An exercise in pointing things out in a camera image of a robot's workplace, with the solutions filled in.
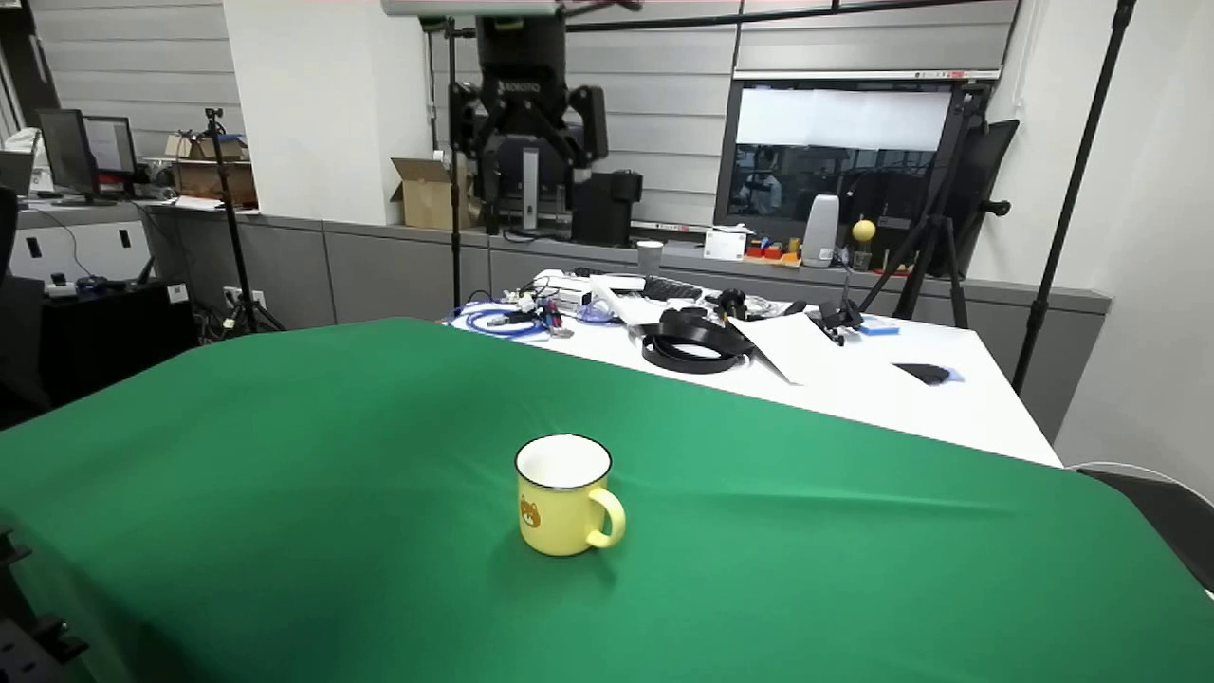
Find white table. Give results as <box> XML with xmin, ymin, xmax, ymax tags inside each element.
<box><xmin>447</xmin><ymin>267</ymin><xmax>1064</xmax><ymax>471</ymax></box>

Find black cabinet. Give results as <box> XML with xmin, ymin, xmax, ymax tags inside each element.
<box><xmin>0</xmin><ymin>275</ymin><xmax>202</xmax><ymax>434</ymax></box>

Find open cardboard box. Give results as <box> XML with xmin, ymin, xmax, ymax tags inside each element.
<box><xmin>387</xmin><ymin>153</ymin><xmax>460</xmax><ymax>237</ymax></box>

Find black box speaker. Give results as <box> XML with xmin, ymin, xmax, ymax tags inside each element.
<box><xmin>570</xmin><ymin>166</ymin><xmax>643</xmax><ymax>247</ymax></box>

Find blue cable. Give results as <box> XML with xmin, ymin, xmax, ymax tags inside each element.
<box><xmin>460</xmin><ymin>298</ymin><xmax>562</xmax><ymax>344</ymax></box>

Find black tripod with panel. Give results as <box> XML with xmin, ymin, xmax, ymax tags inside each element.
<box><xmin>857</xmin><ymin>81</ymin><xmax>1025</xmax><ymax>333</ymax></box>

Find grey partition counter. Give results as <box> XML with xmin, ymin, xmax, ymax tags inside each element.
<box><xmin>132</xmin><ymin>198</ymin><xmax>1114</xmax><ymax>441</ymax></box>

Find black slanted pole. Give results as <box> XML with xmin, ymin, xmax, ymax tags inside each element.
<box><xmin>1010</xmin><ymin>0</ymin><xmax>1142</xmax><ymax>400</ymax></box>

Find large wall screen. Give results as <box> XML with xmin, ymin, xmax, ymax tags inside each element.
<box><xmin>712</xmin><ymin>78</ymin><xmax>995</xmax><ymax>251</ymax></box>

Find brown cardboard carton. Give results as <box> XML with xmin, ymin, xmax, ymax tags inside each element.
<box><xmin>167</xmin><ymin>153</ymin><xmax>263</xmax><ymax>212</ymax></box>

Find yellow enamel mug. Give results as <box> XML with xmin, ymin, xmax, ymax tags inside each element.
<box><xmin>511</xmin><ymin>434</ymin><xmax>629</xmax><ymax>561</ymax></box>

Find white device on table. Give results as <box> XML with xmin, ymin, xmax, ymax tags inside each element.
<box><xmin>527</xmin><ymin>267</ymin><xmax>651</xmax><ymax>324</ymax></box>

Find black coiled cable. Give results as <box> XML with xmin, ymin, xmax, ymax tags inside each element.
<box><xmin>636</xmin><ymin>303</ymin><xmax>753</xmax><ymax>379</ymax></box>

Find white plastic jug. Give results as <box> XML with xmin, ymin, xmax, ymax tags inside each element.
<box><xmin>801</xmin><ymin>191</ymin><xmax>844</xmax><ymax>269</ymax></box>

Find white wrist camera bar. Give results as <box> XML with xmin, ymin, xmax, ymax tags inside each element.
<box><xmin>375</xmin><ymin>0</ymin><xmax>570</xmax><ymax>21</ymax></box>

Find white paper sheet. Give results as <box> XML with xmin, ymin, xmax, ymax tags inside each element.
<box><xmin>726</xmin><ymin>308</ymin><xmax>881</xmax><ymax>390</ymax></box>

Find small grey monitor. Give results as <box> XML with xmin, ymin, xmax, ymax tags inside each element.
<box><xmin>82</xmin><ymin>113</ymin><xmax>145</xmax><ymax>183</ymax></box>

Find black vertical stand pole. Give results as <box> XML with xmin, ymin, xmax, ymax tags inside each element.
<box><xmin>440</xmin><ymin>17</ymin><xmax>464</xmax><ymax>317</ymax></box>

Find black computer mouse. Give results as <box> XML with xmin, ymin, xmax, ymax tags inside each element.
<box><xmin>894</xmin><ymin>356</ymin><xmax>967</xmax><ymax>390</ymax></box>

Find green table cloth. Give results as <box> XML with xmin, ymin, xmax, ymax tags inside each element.
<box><xmin>0</xmin><ymin>317</ymin><xmax>1214</xmax><ymax>683</ymax></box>

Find black computer monitor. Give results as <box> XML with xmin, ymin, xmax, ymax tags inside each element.
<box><xmin>33</xmin><ymin>102</ymin><xmax>101</xmax><ymax>202</ymax></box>

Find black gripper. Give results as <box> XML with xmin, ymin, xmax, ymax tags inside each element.
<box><xmin>451</xmin><ymin>13</ymin><xmax>615</xmax><ymax>170</ymax></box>

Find black table clamp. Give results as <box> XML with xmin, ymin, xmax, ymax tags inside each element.
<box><xmin>0</xmin><ymin>528</ymin><xmax>93</xmax><ymax>683</ymax></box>

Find thin black tripod stand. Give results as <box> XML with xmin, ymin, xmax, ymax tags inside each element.
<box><xmin>196</xmin><ymin>102</ymin><xmax>288</xmax><ymax>342</ymax></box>

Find black horizontal bar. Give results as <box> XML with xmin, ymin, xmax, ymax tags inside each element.
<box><xmin>564</xmin><ymin>0</ymin><xmax>1016</xmax><ymax>35</ymax></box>

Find small white box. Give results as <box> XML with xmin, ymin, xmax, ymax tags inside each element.
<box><xmin>696</xmin><ymin>222</ymin><xmax>753</xmax><ymax>267</ymax></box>

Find orange red small items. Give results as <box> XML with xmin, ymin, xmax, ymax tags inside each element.
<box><xmin>742</xmin><ymin>237</ymin><xmax>808</xmax><ymax>269</ymax></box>

